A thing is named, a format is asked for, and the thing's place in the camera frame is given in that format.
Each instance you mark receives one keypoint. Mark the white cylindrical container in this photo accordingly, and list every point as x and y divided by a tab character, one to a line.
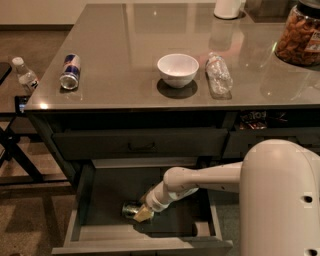
227	9

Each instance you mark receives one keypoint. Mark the top left drawer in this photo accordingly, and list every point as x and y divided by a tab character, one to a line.
134	143

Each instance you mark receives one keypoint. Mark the small water bottle white cap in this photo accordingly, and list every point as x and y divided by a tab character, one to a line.
26	77

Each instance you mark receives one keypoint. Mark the green soda can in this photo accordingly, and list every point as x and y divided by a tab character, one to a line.
130	208

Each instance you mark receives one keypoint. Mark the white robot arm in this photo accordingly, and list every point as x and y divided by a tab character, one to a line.
278	183

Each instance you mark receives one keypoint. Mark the snack bags in drawer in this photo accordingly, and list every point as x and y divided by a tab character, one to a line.
261	119

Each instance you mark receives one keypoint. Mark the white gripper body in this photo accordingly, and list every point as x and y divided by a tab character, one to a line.
153	200

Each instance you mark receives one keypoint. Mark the open middle drawer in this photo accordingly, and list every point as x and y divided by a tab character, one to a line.
100	227

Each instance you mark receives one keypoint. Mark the clear plastic bottle on counter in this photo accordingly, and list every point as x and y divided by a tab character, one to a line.
220	80

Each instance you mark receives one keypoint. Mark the white bowl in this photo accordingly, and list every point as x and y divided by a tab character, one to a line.
177	70

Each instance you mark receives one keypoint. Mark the snack jar with black lid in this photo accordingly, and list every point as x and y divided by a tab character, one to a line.
299	43

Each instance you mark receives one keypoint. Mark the blue silver energy drink can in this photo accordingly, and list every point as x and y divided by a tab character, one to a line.
69	78

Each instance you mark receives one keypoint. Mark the dark side table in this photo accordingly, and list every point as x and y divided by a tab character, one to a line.
15	125

